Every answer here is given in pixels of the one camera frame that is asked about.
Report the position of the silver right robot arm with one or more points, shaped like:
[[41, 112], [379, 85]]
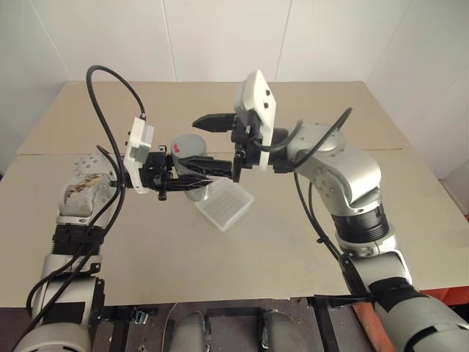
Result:
[[359, 176]]

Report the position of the grey jar lid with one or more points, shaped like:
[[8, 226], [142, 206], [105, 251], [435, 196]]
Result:
[[190, 144]]

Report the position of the clear plastic box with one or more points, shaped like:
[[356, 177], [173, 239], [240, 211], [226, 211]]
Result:
[[227, 207]]

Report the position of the orange frame part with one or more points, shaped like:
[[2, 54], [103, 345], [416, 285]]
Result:
[[452, 295]]

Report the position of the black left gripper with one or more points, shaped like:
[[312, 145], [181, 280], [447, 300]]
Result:
[[155, 170]]

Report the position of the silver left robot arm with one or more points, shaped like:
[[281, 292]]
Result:
[[78, 205]]

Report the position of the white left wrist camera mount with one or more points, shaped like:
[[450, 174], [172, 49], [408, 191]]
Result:
[[137, 157]]

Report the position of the black bracket with connector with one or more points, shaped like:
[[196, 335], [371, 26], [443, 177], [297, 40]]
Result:
[[124, 322]]

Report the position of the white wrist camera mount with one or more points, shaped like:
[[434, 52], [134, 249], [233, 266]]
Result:
[[137, 157], [261, 99]]

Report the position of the black metal frame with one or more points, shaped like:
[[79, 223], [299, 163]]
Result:
[[324, 319]]

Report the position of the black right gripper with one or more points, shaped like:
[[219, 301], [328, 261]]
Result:
[[247, 137]]

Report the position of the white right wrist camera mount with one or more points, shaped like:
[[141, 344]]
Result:
[[261, 99]]

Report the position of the grey rounded shape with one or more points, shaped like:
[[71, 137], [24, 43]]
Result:
[[274, 330]]

